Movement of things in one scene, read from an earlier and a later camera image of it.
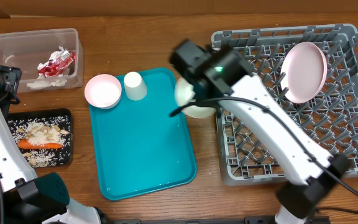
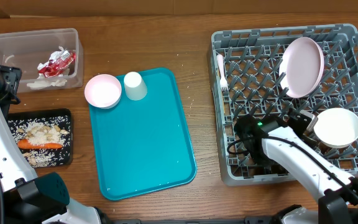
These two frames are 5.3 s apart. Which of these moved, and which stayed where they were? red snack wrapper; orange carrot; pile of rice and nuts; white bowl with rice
Moved: white bowl with rice
Stayed: pile of rice and nuts; red snack wrapper; orange carrot
